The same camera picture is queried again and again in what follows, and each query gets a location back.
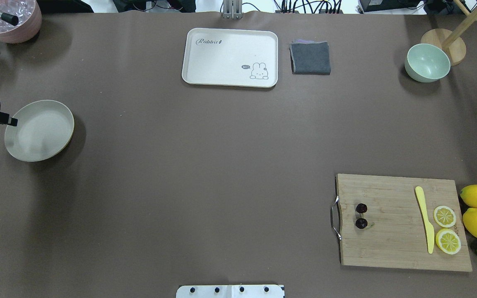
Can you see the lemon slice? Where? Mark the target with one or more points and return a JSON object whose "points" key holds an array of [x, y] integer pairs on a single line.
{"points": [[444, 216], [448, 241]]}

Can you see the grey folded cloth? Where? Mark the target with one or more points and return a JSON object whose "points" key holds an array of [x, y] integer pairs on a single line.
{"points": [[310, 57]]}

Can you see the dark red cherry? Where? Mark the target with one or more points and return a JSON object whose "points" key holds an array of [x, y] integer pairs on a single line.
{"points": [[361, 208], [363, 223]]}

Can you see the pink bowl with ice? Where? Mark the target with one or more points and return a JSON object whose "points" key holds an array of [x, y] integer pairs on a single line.
{"points": [[20, 20]]}

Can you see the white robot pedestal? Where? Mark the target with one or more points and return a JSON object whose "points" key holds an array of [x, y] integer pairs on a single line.
{"points": [[231, 291]]}

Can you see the white rabbit tray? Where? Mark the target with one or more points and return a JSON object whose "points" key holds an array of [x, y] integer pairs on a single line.
{"points": [[231, 57]]}

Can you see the aluminium frame post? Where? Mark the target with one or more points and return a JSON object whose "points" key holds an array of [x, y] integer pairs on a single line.
{"points": [[232, 9]]}

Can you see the wooden cup stand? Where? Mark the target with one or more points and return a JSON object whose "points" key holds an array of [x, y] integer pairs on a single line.
{"points": [[450, 41]]}

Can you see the mint green bowl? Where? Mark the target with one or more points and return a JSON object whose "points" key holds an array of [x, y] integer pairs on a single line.
{"points": [[426, 63]]}

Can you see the wooden cutting board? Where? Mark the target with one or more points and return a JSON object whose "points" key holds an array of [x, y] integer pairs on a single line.
{"points": [[397, 240]]}

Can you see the yellow plastic knife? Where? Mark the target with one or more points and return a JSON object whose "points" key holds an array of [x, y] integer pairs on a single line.
{"points": [[428, 227]]}

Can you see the beige round plate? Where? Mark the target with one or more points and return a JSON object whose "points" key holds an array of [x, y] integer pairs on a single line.
{"points": [[44, 128]]}

